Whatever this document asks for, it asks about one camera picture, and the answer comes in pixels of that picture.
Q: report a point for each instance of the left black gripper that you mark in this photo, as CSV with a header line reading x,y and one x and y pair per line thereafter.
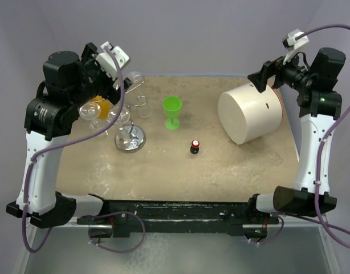
x,y
89,62

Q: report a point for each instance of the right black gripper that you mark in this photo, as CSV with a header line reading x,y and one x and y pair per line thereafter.
x,y
270,69

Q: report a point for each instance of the clear wine glass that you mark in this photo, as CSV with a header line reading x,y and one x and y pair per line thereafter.
x,y
121,116
135,98

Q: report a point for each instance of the orange plastic wine glass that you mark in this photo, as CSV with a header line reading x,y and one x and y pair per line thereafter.
x,y
105,106

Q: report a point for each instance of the clear wine glass front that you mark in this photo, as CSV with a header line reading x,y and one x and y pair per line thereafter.
x,y
121,116

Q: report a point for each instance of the clear glass with red item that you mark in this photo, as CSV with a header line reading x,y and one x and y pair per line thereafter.
x,y
91,112

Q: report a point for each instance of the green plastic wine glass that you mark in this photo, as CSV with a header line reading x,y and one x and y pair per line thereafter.
x,y
172,108

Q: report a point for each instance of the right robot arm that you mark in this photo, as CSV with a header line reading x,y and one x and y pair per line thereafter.
x,y
320,108

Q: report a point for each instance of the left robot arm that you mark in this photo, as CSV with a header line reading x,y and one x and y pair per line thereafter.
x,y
70,81

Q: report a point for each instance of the white cylindrical container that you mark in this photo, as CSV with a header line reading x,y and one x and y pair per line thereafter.
x,y
245,114

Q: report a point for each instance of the small red capped bottle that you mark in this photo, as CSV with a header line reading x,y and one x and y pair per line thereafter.
x,y
194,147

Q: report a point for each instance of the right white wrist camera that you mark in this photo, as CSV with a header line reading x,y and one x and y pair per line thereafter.
x,y
293,42

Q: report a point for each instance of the silver wire glass rack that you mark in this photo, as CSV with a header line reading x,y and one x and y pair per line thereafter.
x,y
137,134

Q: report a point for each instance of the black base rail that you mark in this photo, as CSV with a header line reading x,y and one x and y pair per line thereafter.
x,y
120,218

